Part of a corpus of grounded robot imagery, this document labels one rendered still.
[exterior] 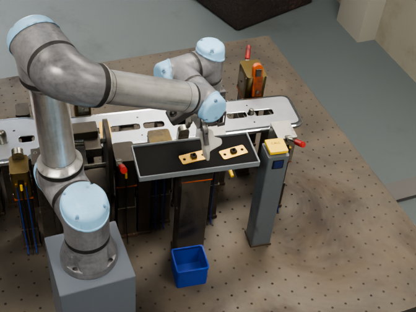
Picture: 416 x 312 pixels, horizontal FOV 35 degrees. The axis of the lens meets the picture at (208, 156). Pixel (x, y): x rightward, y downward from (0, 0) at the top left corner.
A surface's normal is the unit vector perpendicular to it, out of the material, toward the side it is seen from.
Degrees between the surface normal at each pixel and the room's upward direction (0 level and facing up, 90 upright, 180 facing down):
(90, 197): 7
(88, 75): 46
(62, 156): 90
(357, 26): 90
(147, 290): 0
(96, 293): 90
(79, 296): 90
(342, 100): 0
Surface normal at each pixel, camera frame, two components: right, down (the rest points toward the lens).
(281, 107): 0.07, -0.72
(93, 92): 0.45, 0.44
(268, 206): 0.25, 0.69
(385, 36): -0.93, 0.20
